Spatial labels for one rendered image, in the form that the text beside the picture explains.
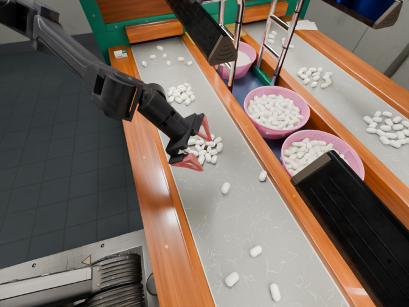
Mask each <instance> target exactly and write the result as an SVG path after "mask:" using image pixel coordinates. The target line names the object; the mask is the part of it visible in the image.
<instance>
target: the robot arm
mask: <svg viewBox="0 0 409 307"><path fill-rule="evenodd" d="M59 15H60V13H59V12H57V11H56V10H55V9H53V8H52V7H51V6H49V5H47V4H45V3H42V2H40V1H37V0H33V4H31V3H29V2H27V1H24V0H0V23H1V24H3V25H4V26H6V27H8V28H10V29H12V30H14V31H16V32H18V33H19V34H21V35H24V36H25V37H27V38H29V39H30V44H31V45H32V46H33V47H34V48H35V50H36V51H39V52H43V53H45V54H50V55H55V56H56V57H57V58H58V59H59V60H60V61H62V62H63V63H64V64H65V65H66V66H67V67H68V68H69V69H70V70H71V71H72V72H73V73H74V74H75V75H76V76H77V77H78V78H79V79H80V80H81V81H82V82H83V84H84V86H85V88H86V90H87V91H88V92H89V93H90V94H91V95H92V98H91V100H92V101H93V102H94V103H95V104H96V105H97V106H98V107H99V108H100V109H101V110H103V111H104V114H105V115H106V116H107V117H109V118H112V119H115V120H118V121H122V120H126V121H130V122H131V121H132V119H133V115H134V113H135V110H136V107H137V104H139V106H138V108H137V111H138V112H139V113H140V114H141V115H143V116H144V117H145V118H146V119H148V120H149V121H150V122H151V123H152V124H153V125H154V126H156V127H157V128H158V129H160V131H162V132H163V133H164V134H165V135H166V136H168V137H169V138H170V140H169V143H168V145H167V147H166V149H165V151H166V153H167V154H169V155H170V159H169V161H168V163H169V164H170V165H171V166H176V167H181V168H189V169H193V170H195V171H198V172H201V171H204V169H203V167H202V165H201V164H200V162H199V161H198V160H197V158H196V156H195V155H194V153H193V152H191V153H187V154H184V153H180V154H178V153H179V151H180V150H185V149H187V148H188V146H187V144H188V141H189V138H190V136H195V135H197V136H199V137H200V138H202V139H204V140H206V141H207V142H210V141H212V137H211V133H210V131H209V126H208V120H207V117H206V115H205V114H204V113H201V114H199V115H197V114H196V113H194V114H191V115H189V116H187V117H185V118H183V117H182V116H181V115H180V114H179V113H178V112H177V111H176V110H175V109H174V108H173V107H172V106H171V105H170V104H169V103H168V102H167V99H166V94H165V91H164V88H163V87H162V86H161V85H159V84H157V83H148V84H146V83H144V81H141V80H139V79H137V78H135V77H132V76H129V75H128V74H125V73H123V72H120V71H119V70H118V69H116V68H114V67H112V66H108V65H106V64H104V63H103V62H102V61H101V60H99V59H98V58H97V57H96V56H95V55H93V54H92V53H90V51H89V50H87V49H86V48H84V47H83V46H82V45H81V44H80V43H79V42H77V41H76V40H75V39H73V38H72V37H71V36H70V35H69V34H67V33H66V32H65V30H64V29H63V27H62V25H61V24H60V23H59V22H58V20H59ZM136 89H137V90H136ZM132 102H133V103H132ZM131 104H132V105H131ZM130 107H131V110H130ZM129 111H130V112H129ZM201 125H202V126H203V127H204V130H205V132H206V135H207V136H205V135H204V134H202V133H201V131H200V127H201ZM189 163H191V164H193V165H194V166H193V165H191V164H189Z"/></svg>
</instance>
